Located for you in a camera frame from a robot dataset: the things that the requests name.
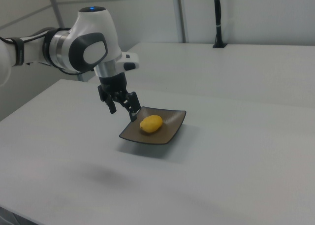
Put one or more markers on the black pole base plate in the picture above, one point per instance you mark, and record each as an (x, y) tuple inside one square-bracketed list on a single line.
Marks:
[(220, 46)]

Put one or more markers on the square brown ceramic plate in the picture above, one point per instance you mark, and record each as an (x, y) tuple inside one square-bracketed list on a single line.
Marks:
[(169, 129)]

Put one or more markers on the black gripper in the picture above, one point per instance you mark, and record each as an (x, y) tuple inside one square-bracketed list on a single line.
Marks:
[(113, 82)]

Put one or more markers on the grey metal wall post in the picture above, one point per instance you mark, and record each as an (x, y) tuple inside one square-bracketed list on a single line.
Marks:
[(56, 8), (182, 15)]

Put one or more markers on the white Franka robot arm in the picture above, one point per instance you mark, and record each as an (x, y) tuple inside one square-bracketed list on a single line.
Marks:
[(91, 25)]

